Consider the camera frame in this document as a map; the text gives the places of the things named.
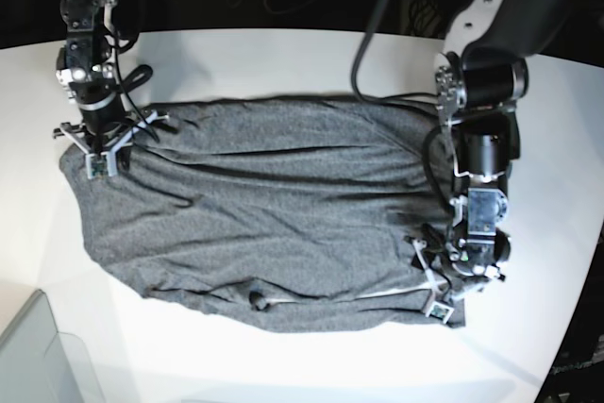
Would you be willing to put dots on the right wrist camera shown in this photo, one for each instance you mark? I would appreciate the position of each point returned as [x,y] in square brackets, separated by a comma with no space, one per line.
[101,165]

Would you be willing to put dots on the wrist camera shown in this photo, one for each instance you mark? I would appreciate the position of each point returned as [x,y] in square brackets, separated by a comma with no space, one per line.
[439,310]
[101,165]

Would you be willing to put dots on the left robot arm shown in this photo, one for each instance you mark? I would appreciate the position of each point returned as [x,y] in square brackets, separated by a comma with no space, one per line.
[480,76]

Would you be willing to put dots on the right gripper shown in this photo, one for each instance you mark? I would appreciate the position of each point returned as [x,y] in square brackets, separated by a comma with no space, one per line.
[107,130]

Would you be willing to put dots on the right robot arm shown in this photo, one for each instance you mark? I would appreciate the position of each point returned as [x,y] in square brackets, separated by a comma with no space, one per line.
[88,69]

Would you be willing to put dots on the grey t-shirt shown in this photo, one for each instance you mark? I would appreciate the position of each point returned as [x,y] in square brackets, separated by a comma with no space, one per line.
[290,215]

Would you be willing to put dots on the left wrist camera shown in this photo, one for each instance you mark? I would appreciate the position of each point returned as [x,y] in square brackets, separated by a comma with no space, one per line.
[439,310]

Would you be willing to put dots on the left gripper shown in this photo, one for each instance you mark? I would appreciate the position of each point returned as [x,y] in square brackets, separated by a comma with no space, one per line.
[456,269]

